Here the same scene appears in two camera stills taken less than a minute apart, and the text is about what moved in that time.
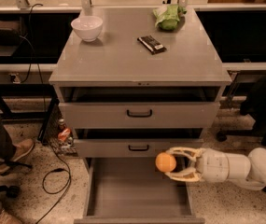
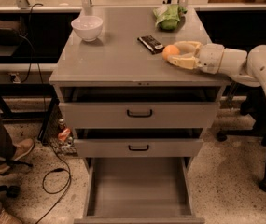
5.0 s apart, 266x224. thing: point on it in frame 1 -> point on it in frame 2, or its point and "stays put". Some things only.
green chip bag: x=168 y=17 stays put
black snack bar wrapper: x=151 y=45 stays put
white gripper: x=214 y=165 -> x=211 y=58
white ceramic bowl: x=88 y=27 stays put
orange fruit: x=164 y=161 -> x=170 y=50
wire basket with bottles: x=60 y=134 stays put
